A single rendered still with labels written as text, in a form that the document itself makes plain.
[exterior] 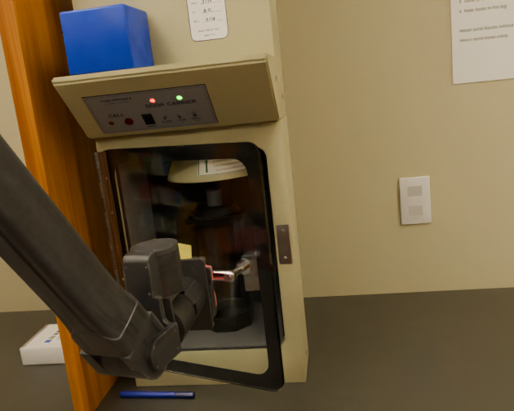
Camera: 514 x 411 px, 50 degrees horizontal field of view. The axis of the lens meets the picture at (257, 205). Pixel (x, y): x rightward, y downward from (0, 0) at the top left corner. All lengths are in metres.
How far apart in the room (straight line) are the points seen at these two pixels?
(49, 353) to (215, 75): 0.73
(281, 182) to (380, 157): 0.48
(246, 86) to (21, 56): 0.34
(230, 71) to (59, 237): 0.39
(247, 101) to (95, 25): 0.24
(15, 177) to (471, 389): 0.80
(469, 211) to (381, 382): 0.54
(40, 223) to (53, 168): 0.46
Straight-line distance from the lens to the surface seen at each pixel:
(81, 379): 1.04
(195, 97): 0.85
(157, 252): 0.64
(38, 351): 1.29
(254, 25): 0.91
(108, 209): 0.98
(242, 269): 0.84
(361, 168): 1.35
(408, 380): 1.04
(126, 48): 0.84
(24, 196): 0.49
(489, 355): 1.13
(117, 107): 0.89
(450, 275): 1.44
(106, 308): 0.56
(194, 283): 0.75
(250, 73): 0.81
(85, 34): 0.87
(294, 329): 1.00
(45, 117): 0.96
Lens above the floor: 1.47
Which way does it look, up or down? 12 degrees down
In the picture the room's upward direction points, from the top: 6 degrees counter-clockwise
